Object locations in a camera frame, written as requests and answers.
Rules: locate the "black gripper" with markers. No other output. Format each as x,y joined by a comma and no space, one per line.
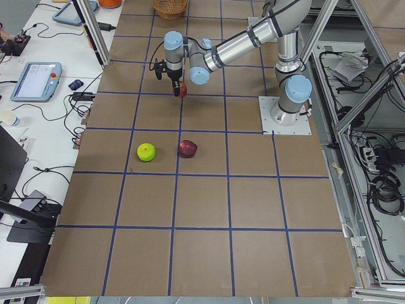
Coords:
173,75

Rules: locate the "red yellow apple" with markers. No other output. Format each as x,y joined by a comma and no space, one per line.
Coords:
183,90

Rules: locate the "dark red apple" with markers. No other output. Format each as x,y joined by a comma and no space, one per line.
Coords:
187,149

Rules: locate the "green apple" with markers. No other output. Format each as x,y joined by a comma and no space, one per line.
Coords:
146,152

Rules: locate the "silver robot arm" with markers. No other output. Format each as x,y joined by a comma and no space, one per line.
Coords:
280,21

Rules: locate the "woven wicker basket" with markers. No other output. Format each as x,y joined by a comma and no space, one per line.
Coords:
170,9

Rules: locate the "black laptop charger brick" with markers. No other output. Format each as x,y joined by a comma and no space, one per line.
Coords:
106,26

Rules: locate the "orange bucket grey lid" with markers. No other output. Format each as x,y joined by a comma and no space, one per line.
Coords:
110,4

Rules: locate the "blue teach pendant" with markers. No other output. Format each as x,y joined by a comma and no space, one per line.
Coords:
68,14
37,82

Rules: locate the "black emergency stop box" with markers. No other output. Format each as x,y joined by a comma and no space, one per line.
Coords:
15,46

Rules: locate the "paper cup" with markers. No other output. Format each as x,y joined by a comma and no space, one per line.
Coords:
9,118

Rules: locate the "black monitor stand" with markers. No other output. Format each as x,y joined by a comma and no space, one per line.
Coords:
35,226

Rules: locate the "aluminium frame left post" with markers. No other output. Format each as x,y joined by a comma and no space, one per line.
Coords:
92,31

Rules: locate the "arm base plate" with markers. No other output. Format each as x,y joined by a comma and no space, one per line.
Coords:
275,122

